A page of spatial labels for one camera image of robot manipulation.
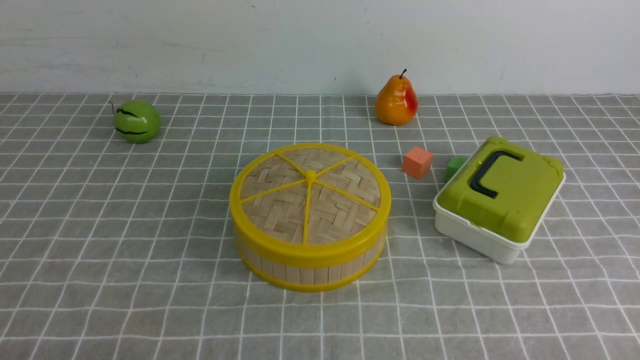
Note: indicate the yellow woven steamer lid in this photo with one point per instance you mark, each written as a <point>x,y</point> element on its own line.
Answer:
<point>310,205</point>

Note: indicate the yellow bamboo steamer basket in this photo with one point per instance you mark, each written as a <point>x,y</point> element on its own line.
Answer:
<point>311,279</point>

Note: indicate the orange cube block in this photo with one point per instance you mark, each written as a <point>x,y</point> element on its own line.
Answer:
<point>417,162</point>

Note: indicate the orange toy pear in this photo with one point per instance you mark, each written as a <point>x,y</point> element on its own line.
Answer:
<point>396,103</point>

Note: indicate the green cube block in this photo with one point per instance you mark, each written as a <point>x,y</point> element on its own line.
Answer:
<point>454,165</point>

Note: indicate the green and white lunch box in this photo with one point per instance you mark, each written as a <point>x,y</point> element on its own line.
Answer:
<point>497,200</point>

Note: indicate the green toy watermelon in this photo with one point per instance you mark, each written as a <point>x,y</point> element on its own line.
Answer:
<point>136,121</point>

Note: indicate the grey checked tablecloth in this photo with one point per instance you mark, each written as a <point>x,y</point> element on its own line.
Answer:
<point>112,250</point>

